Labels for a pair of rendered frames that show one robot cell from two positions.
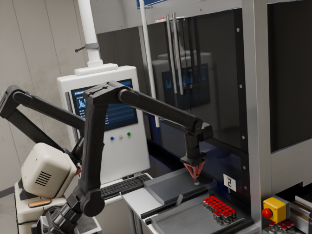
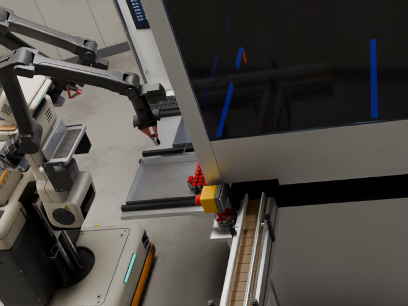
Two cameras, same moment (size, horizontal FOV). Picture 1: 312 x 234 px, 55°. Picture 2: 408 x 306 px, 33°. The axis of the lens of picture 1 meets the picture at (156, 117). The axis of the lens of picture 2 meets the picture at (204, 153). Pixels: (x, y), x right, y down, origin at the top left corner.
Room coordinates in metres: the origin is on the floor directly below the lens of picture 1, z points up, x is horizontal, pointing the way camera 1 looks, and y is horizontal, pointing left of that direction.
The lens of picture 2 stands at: (-0.20, -1.82, 2.53)
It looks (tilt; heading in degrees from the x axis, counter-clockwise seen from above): 36 degrees down; 47
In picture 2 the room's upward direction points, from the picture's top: 19 degrees counter-clockwise
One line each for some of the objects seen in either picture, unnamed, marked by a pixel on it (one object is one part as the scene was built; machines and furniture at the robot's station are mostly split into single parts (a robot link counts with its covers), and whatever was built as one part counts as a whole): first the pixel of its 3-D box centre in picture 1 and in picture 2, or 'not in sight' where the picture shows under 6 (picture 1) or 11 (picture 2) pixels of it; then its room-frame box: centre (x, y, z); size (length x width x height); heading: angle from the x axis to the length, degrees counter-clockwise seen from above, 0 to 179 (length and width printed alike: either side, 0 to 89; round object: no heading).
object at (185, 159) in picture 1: (192, 152); (144, 113); (1.16, -0.14, 1.25); 0.10 x 0.07 x 0.07; 129
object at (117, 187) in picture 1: (122, 186); (184, 102); (1.75, 0.28, 0.82); 0.40 x 0.14 x 0.02; 113
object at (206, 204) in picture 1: (215, 211); (198, 175); (1.23, -0.22, 0.90); 0.18 x 0.02 x 0.05; 25
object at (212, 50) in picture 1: (213, 80); not in sight; (1.35, -0.29, 1.50); 0.43 x 0.01 x 0.59; 25
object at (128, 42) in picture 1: (132, 69); not in sight; (2.25, 0.13, 1.50); 0.49 x 0.01 x 0.59; 25
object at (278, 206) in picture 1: (276, 209); (212, 199); (1.06, -0.44, 0.99); 0.08 x 0.07 x 0.07; 115
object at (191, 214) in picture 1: (196, 221); (173, 179); (1.18, -0.12, 0.90); 0.34 x 0.26 x 0.04; 115
